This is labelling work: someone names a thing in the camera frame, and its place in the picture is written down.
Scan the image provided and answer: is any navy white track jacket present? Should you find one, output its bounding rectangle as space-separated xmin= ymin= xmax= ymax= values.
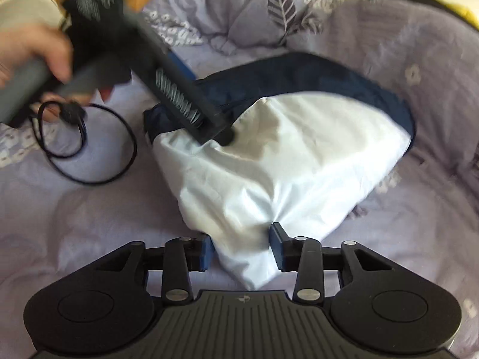
xmin=144 ymin=53 xmax=416 ymax=289

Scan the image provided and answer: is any person's left hand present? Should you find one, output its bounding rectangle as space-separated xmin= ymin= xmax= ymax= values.
xmin=0 ymin=22 xmax=113 ymax=123

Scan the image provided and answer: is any white bin with bag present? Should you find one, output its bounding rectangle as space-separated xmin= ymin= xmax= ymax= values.
xmin=0 ymin=0 xmax=66 ymax=31

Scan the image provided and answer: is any purple floral duvet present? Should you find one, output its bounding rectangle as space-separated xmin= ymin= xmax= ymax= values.
xmin=1 ymin=0 xmax=478 ymax=358

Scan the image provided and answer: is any black cable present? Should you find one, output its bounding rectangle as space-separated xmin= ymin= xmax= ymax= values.
xmin=28 ymin=101 xmax=139 ymax=186

